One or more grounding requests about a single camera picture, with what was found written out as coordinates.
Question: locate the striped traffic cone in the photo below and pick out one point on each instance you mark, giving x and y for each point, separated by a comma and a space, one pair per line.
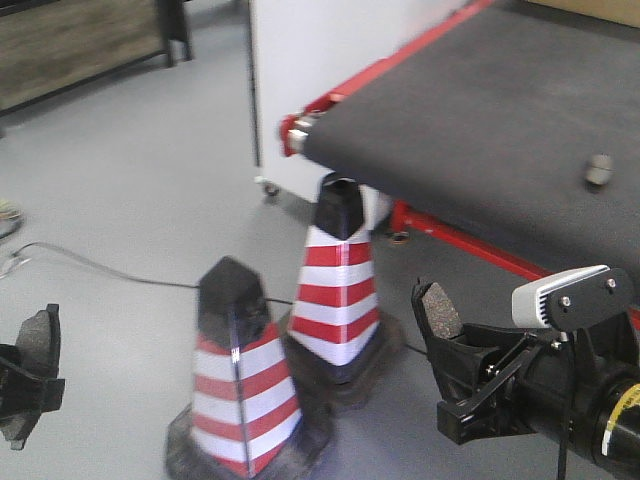
249, 417
337, 339

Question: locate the wooden black-framed shelf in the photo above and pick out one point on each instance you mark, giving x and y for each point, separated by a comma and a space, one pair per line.
49, 47

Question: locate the white cabinet on casters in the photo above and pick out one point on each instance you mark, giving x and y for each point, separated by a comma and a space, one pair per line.
301, 50

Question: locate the far striped traffic cone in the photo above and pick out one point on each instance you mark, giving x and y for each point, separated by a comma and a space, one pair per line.
337, 339

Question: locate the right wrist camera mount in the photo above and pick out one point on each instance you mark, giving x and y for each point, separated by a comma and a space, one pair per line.
573, 299

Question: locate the near striped traffic cone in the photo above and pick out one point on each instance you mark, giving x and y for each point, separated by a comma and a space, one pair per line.
249, 417

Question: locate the black conveyor belt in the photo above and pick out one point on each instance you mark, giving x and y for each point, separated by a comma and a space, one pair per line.
490, 130

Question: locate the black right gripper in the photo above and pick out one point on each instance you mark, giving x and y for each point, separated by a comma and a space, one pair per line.
569, 387

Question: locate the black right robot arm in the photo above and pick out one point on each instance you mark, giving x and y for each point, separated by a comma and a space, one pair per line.
622, 464

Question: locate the red conveyor frame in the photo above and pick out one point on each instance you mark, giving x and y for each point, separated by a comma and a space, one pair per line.
400, 150

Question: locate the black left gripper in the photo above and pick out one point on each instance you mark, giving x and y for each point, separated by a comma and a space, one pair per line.
22, 400

